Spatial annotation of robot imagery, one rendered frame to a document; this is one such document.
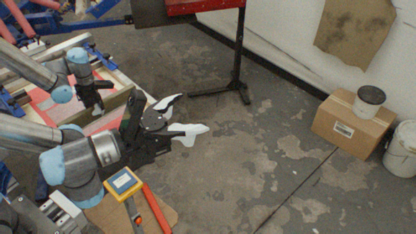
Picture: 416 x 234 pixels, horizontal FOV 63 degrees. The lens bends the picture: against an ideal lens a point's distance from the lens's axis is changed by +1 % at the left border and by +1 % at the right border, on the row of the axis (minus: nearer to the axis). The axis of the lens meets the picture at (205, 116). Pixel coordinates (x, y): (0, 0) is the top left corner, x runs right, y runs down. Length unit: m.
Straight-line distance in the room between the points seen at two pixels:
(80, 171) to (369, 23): 2.39
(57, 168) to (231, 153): 2.18
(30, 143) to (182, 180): 1.92
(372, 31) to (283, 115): 1.01
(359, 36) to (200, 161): 1.55
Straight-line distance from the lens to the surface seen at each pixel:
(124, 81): 1.97
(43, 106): 2.00
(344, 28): 2.91
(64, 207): 1.26
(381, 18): 2.77
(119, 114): 1.83
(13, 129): 0.83
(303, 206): 2.64
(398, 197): 2.95
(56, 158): 0.75
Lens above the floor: 2.24
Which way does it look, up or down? 47 degrees down
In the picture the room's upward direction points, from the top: straight up
